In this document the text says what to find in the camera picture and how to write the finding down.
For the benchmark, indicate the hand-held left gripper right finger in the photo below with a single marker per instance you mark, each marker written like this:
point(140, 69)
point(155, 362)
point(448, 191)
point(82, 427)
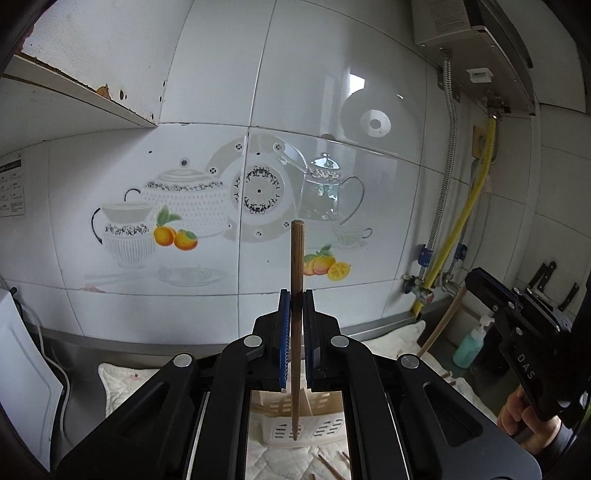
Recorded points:
point(309, 341)

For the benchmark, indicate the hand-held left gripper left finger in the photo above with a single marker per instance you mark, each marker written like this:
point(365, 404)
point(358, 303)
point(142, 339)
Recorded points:
point(285, 341)

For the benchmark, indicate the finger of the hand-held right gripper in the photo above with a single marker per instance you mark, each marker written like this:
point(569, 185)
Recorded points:
point(489, 286)

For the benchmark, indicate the slender wooden chopstick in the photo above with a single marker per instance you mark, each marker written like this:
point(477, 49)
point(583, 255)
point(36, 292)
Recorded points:
point(441, 323)
point(298, 277)

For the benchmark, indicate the white plastic utensil holder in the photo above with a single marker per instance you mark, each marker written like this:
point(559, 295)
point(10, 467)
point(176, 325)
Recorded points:
point(295, 427)

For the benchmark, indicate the person's right hand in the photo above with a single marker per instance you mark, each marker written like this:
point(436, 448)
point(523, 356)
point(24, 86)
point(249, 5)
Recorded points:
point(519, 417)

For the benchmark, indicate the metal water valve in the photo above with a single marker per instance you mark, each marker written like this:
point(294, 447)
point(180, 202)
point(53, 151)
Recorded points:
point(450, 282)

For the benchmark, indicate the teal soap dispenser bottle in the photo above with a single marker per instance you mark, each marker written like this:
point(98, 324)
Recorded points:
point(471, 346)

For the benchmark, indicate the metal valve with red knob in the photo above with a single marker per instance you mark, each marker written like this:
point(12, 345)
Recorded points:
point(413, 286)

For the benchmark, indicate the yellow gas pipe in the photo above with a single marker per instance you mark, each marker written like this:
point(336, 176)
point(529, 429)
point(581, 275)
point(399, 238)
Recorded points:
point(475, 194)

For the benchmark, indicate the white quilted printed mat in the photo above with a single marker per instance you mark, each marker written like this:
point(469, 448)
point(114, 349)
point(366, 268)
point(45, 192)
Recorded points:
point(124, 383)

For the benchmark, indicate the white countertop appliance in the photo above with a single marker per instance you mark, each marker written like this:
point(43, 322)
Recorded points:
point(25, 383)

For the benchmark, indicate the white wall water heater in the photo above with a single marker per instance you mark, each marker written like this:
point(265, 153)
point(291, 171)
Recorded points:
point(480, 37)

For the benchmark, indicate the wall label sticker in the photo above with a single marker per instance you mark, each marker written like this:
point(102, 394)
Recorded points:
point(11, 189)

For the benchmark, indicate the white chipped wall shelf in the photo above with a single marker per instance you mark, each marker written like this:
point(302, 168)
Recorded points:
point(69, 87)

